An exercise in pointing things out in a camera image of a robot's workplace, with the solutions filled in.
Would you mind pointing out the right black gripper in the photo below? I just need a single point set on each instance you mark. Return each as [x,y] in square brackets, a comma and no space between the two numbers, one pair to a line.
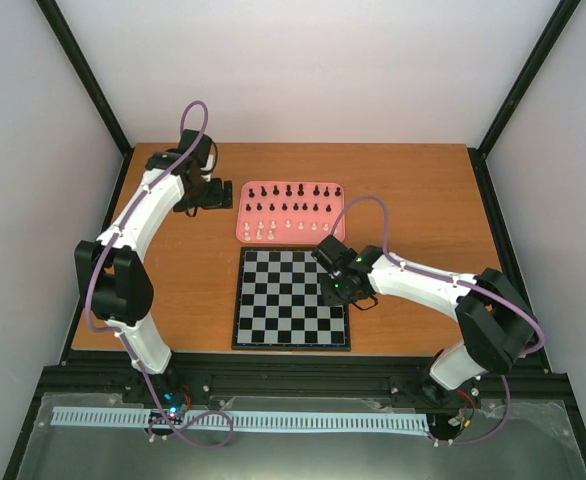
[330,298]

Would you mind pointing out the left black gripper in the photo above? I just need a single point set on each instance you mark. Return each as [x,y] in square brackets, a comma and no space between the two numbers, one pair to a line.
[216,202]

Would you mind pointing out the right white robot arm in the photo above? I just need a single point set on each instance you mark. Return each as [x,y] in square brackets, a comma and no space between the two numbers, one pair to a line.
[497,327]

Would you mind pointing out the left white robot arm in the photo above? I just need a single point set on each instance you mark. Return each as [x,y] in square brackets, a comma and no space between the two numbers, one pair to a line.
[115,288]

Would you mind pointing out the black white chessboard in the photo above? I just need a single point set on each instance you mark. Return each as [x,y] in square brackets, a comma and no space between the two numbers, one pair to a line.
[279,304]

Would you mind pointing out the pink plastic tray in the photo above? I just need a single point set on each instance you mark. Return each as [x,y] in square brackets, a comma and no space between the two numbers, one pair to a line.
[318,215]

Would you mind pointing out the black aluminium frame rail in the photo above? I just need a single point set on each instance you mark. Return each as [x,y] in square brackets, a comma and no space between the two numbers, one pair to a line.
[207,377]

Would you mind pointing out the light blue slotted cable duct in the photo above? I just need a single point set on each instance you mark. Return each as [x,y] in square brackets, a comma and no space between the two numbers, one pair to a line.
[245,421]

